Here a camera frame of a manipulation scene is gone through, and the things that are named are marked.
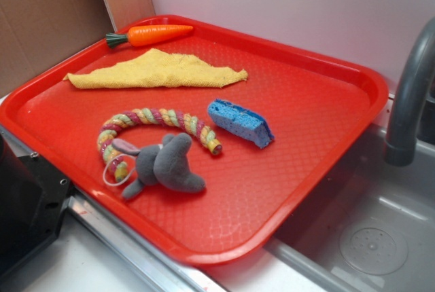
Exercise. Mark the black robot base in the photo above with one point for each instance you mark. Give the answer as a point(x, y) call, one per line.
point(34, 196)

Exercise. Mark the gray plastic sink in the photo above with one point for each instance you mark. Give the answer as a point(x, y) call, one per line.
point(367, 226)

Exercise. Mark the brown cardboard panel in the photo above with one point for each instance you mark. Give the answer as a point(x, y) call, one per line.
point(38, 34)

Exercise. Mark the blue sponge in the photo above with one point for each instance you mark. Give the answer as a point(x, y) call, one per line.
point(241, 122)

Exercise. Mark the yellow cloth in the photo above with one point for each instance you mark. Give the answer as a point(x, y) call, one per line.
point(155, 69)

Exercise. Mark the multicolour rope toy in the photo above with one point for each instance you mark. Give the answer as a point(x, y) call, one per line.
point(116, 170)

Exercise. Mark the gray plush animal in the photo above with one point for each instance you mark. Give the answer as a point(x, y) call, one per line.
point(165, 164)

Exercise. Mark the red plastic tray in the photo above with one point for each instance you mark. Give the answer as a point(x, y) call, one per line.
point(316, 107)

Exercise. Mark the gray faucet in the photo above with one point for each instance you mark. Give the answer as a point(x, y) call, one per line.
point(412, 113)

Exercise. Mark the orange toy carrot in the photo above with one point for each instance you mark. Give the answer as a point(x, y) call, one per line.
point(138, 36)

